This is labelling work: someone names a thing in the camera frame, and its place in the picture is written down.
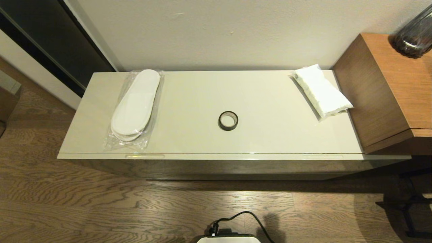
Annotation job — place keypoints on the black tape roll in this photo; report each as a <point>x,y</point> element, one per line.
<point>219,122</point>

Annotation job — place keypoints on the white slippers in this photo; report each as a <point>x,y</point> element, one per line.
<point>135,104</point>

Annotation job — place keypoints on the white soft tissue pack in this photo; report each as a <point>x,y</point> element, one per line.
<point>320,91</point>

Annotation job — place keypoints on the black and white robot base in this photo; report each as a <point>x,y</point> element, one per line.
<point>229,240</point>

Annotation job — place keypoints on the brown wooden side cabinet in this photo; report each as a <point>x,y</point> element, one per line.
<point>388,94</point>

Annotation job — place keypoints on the dark door panel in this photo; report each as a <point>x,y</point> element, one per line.
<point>50,33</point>

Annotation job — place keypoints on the black metal stand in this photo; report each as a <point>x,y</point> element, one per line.
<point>410,216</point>

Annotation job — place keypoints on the dark glass vase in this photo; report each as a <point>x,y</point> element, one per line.
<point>415,37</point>

